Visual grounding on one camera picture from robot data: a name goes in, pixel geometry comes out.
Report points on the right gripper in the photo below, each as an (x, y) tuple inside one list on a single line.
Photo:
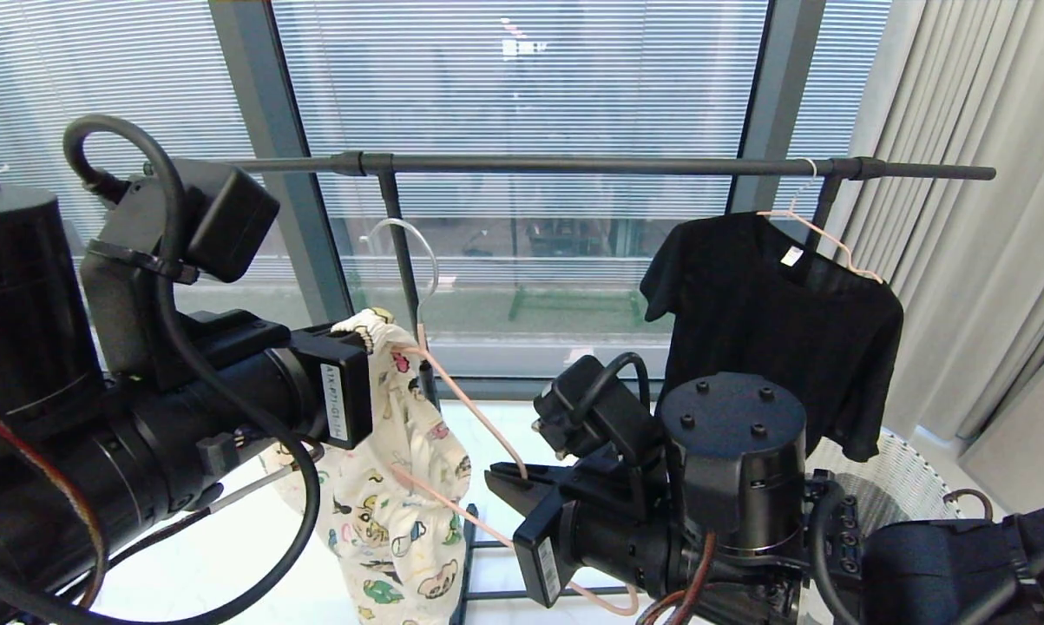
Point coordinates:
[(626, 547)]

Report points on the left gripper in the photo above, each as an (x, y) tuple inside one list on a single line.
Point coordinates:
[(261, 408)]

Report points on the cream printed garment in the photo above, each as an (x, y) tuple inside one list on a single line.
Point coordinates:
[(400, 503)]

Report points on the pink clothes hanger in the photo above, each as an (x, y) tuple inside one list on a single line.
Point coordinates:
[(825, 239), (478, 408)]

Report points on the black short-sleeved shirt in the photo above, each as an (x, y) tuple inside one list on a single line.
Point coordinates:
[(764, 330)]

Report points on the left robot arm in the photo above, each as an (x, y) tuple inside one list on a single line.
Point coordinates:
[(18, 304)]

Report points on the white laundry basket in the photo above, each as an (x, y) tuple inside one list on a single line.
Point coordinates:
[(886, 477)]

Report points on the black clothes rack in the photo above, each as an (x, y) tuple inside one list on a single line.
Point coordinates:
[(574, 164)]

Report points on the window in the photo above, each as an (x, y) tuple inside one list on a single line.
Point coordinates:
[(530, 87)]

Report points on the beige curtain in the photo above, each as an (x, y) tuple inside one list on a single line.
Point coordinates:
[(964, 217)]

